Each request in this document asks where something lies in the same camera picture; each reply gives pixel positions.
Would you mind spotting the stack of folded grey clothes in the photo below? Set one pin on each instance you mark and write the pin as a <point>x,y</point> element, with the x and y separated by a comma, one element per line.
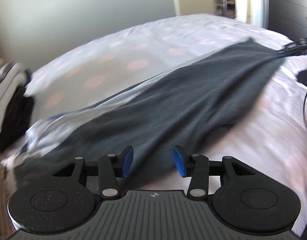
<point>8,87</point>

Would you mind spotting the pile of brown folded clothes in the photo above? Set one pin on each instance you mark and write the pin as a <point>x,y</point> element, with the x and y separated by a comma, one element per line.
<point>1,185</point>

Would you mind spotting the grey door frame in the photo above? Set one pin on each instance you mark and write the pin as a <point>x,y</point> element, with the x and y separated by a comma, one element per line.
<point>251,0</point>

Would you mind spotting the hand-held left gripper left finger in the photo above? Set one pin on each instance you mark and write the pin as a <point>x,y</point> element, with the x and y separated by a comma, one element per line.
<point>128,160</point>

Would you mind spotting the bed with dotted white sheet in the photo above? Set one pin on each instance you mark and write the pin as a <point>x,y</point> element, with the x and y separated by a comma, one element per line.
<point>143,47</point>

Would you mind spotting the black wardrobe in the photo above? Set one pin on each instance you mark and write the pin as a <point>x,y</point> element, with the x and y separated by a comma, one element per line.
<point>288,5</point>

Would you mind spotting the grey pants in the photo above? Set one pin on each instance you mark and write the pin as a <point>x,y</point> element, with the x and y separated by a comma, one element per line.
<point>168,105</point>

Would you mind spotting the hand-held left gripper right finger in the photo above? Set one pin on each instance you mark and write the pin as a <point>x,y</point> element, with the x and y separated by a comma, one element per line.
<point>179,161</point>

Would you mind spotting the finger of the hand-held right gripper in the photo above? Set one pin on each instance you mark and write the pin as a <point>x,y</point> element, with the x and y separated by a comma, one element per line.
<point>291,53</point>
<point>297,44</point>

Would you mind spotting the person's right forearm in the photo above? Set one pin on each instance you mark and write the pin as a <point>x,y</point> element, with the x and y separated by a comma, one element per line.
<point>304,76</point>

